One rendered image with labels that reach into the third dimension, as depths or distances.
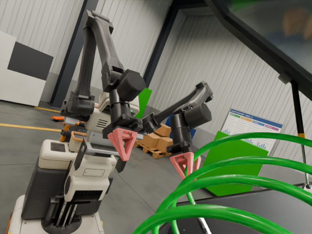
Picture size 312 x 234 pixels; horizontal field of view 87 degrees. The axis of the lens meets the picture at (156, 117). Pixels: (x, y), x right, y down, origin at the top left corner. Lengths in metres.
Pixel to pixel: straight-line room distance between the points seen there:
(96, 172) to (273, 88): 6.72
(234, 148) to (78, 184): 3.07
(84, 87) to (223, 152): 3.22
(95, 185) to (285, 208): 0.92
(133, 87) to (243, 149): 3.34
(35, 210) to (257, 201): 1.36
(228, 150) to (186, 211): 3.47
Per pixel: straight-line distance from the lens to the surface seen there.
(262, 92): 7.21
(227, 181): 0.29
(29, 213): 1.57
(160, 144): 4.67
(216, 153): 3.72
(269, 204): 0.79
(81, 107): 0.83
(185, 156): 0.45
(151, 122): 0.99
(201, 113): 0.47
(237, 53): 7.99
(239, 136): 0.44
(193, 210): 0.22
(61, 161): 1.35
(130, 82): 0.42
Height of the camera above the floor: 1.39
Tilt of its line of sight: 5 degrees down
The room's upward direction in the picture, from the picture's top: 22 degrees clockwise
